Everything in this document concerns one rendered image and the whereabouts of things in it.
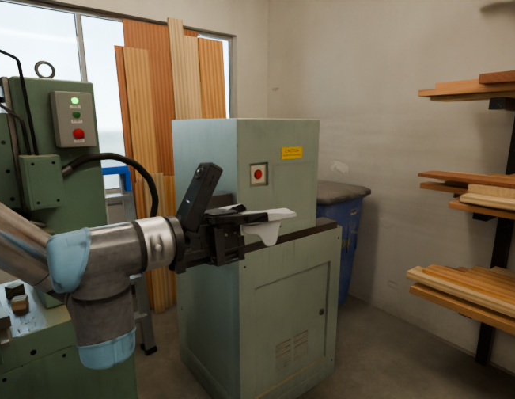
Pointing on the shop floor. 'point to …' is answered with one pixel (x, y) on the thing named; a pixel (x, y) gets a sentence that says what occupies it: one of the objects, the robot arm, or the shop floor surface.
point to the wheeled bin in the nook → (338, 191)
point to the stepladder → (138, 273)
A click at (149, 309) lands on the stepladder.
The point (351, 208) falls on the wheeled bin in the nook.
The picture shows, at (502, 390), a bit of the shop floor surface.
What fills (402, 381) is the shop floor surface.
